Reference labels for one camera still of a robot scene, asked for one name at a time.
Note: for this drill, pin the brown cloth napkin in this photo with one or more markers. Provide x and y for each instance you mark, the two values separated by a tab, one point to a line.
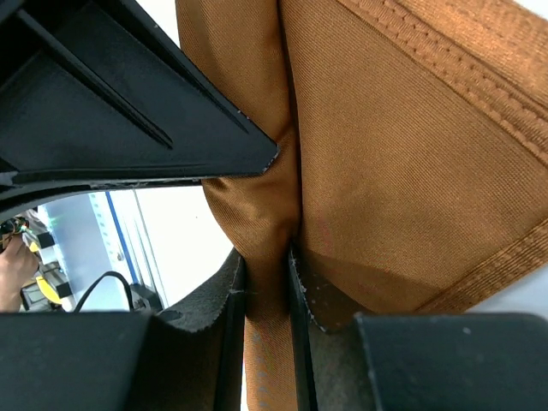
413	164

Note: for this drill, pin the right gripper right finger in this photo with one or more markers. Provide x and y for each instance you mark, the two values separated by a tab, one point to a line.
346	359

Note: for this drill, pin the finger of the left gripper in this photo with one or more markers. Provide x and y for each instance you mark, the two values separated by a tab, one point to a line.
95	96

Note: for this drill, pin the person's bare hand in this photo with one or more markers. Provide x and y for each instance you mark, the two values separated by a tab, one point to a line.
18	266

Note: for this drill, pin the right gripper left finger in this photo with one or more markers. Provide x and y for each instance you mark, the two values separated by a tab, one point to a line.
188	357

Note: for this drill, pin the white slotted cable duct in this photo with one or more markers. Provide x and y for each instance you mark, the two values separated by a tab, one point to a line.
112	236

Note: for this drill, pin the aluminium front rail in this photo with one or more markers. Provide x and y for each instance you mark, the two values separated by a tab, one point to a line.
143	257

